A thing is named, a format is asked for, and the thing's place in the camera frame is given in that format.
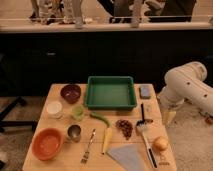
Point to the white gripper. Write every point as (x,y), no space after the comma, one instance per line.
(168,109)

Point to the yellow banana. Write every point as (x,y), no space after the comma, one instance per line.
(107,139)

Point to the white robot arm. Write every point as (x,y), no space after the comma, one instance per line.
(185,82)

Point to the green plastic cup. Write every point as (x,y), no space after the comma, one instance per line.
(78,113)

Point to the metal cup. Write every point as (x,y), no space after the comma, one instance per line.
(74,133)

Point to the white plastic cup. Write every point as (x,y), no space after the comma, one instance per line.
(54,109)

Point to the yellow onion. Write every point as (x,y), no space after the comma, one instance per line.
(160,143)

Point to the blue grey sponge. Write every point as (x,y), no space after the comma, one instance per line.
(144,91)

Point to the bunch of dark grapes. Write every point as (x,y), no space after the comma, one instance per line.
(126,127)

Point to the grey blue cloth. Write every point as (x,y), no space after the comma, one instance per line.
(128,157)

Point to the green plastic tray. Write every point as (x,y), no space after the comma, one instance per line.
(110,93)

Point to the green chili pepper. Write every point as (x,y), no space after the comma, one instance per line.
(100,117)

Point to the silver fork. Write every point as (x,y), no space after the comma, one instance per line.
(87,151)

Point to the dark red bowl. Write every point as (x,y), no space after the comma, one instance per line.
(71,93)

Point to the orange bowl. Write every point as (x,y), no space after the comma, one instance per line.
(47,144)

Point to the black office chair base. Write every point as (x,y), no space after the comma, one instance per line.
(8,118)

